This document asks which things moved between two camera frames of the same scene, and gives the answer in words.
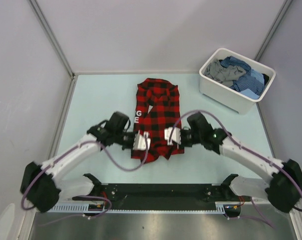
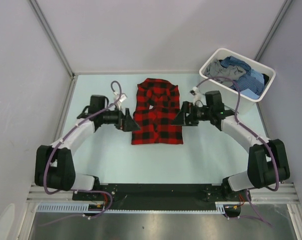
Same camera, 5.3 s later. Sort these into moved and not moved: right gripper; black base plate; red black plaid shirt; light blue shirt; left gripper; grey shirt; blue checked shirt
Moved: left gripper; red black plaid shirt; right gripper
Not moved: light blue shirt; blue checked shirt; black base plate; grey shirt
